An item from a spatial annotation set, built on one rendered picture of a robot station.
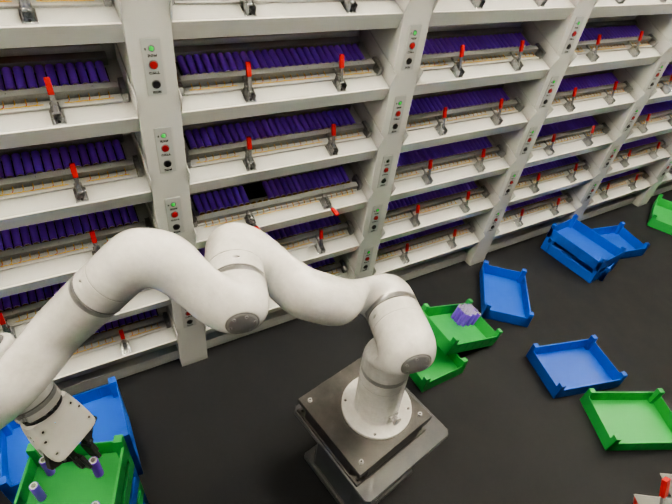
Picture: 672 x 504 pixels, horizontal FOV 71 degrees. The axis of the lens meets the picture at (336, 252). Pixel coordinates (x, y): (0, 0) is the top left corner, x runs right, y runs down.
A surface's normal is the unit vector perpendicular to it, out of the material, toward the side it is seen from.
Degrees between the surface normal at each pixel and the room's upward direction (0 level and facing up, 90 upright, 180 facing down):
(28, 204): 22
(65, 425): 65
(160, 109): 90
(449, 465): 0
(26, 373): 51
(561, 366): 0
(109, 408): 0
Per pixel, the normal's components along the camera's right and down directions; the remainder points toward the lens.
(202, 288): -0.19, 0.04
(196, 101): 0.29, -0.46
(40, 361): 0.59, -0.07
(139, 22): 0.48, 0.62
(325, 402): 0.07, -0.74
